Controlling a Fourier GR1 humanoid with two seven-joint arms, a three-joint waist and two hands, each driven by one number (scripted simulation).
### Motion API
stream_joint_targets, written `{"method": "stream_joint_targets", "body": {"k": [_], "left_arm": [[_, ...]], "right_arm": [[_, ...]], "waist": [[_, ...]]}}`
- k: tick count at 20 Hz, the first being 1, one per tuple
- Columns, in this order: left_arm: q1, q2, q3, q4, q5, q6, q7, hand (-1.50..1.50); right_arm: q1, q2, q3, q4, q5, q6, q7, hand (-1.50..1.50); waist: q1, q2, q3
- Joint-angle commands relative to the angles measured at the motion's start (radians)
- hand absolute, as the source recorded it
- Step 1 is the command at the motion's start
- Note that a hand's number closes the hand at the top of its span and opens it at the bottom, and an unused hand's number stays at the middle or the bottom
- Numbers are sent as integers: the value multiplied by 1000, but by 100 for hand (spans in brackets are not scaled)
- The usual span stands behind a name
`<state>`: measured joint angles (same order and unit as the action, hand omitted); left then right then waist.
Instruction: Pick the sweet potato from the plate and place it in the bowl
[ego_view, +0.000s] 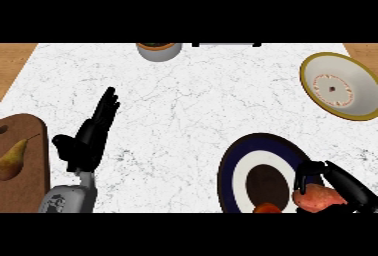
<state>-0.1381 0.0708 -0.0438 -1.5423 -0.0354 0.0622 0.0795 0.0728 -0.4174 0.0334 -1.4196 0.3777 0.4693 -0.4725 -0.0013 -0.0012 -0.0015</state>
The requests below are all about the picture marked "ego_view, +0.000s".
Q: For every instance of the grey pot with orange rim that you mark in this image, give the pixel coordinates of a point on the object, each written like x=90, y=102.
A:
x=158, y=51

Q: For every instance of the blue and white striped plate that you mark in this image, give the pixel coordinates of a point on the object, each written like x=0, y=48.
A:
x=260, y=176

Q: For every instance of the small orange vegetable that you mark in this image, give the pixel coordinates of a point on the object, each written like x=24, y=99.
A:
x=267, y=208

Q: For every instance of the white bowl with yellow rim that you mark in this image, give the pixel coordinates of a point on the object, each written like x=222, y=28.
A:
x=341, y=86

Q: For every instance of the orange-brown sweet potato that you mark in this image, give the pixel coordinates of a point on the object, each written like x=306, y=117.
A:
x=318, y=198

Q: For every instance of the brown wooden cutting board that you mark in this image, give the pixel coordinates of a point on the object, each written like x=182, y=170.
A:
x=22, y=166

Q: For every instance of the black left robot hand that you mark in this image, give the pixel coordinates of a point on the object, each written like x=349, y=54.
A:
x=89, y=140

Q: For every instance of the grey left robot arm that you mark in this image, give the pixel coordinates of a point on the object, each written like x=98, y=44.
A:
x=71, y=196

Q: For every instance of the yellow-brown pear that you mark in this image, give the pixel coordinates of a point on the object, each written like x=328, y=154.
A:
x=12, y=160

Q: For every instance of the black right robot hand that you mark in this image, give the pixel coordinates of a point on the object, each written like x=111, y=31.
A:
x=344, y=186

